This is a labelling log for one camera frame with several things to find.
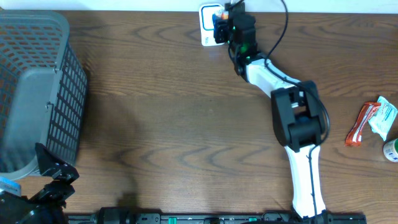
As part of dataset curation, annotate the grey plastic basket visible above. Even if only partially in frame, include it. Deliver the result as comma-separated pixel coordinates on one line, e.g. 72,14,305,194
1,10,88,180

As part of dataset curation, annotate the orange small carton box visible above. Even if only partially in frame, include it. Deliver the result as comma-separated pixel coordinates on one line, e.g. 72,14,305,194
213,9,229,20

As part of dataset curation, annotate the white barcode scanner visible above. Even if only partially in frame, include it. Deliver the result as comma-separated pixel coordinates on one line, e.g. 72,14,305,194
198,3,224,47

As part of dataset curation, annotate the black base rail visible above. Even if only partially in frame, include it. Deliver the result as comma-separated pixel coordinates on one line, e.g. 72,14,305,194
66,207,367,224

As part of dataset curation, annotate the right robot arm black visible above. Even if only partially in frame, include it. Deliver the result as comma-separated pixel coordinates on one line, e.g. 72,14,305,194
212,11,330,223

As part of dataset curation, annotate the green lid white jar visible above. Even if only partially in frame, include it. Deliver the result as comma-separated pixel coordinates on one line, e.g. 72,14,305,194
383,139,398,162

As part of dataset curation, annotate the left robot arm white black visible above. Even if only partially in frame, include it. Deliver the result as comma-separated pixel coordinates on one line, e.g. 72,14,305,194
1,143,80,224

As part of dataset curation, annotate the light blue snack packet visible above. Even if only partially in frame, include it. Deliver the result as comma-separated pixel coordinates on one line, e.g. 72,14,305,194
368,96,397,141

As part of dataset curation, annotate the red Top chocolate bar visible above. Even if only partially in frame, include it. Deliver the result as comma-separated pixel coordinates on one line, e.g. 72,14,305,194
345,102,381,146

